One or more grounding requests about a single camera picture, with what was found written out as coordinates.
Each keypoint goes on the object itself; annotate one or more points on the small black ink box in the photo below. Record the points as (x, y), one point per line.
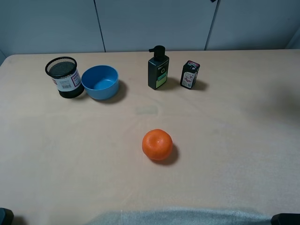
(189, 74)

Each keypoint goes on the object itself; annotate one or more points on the orange mandarin fruit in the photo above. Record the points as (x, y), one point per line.
(157, 145)

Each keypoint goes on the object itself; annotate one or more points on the dark green pump bottle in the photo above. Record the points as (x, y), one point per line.
(157, 67)

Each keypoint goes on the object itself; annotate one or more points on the blue plastic bowl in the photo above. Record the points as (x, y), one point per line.
(101, 82)

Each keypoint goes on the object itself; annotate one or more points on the black mesh pen holder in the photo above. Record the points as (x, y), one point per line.
(64, 73)

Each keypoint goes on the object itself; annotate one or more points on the grey cloth at bottom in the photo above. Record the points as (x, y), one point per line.
(181, 216)

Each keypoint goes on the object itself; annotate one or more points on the black right base corner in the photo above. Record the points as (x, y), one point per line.
(286, 219)

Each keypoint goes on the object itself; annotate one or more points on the black base corner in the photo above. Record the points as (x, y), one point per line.
(286, 219)
(6, 216)

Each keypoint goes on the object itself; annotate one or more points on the black left base corner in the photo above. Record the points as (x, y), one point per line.
(6, 216)

